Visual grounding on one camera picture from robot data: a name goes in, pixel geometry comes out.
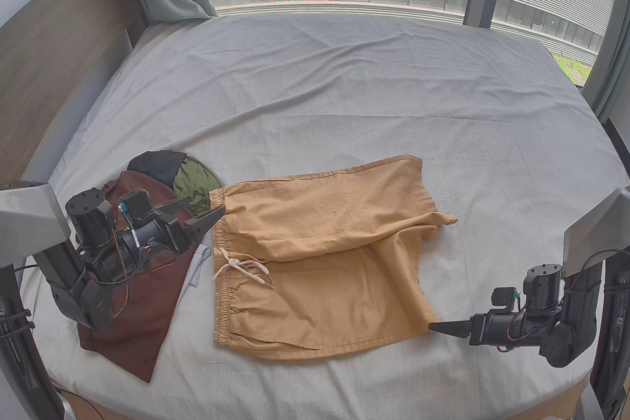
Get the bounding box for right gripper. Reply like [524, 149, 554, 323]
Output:
[428, 310, 525, 347]

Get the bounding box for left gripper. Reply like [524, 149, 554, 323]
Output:
[120, 195, 227, 263]

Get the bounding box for tan shorts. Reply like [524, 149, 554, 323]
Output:
[209, 154, 459, 362]

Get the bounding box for bed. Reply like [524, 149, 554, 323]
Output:
[0, 0, 630, 420]

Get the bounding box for green garment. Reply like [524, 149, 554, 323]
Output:
[172, 155, 225, 218]

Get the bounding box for pale grey garment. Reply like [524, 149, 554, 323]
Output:
[175, 244, 213, 311]

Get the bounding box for black garment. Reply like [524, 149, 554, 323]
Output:
[129, 150, 191, 188]

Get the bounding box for brown garment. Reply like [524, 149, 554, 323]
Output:
[78, 168, 199, 383]

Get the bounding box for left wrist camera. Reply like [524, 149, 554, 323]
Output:
[119, 188, 153, 222]

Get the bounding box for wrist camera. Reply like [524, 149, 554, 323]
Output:
[119, 188, 153, 222]
[491, 286, 516, 311]

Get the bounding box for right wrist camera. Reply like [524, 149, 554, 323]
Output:
[491, 286, 516, 311]

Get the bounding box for black cable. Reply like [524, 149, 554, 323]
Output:
[57, 385, 102, 412]

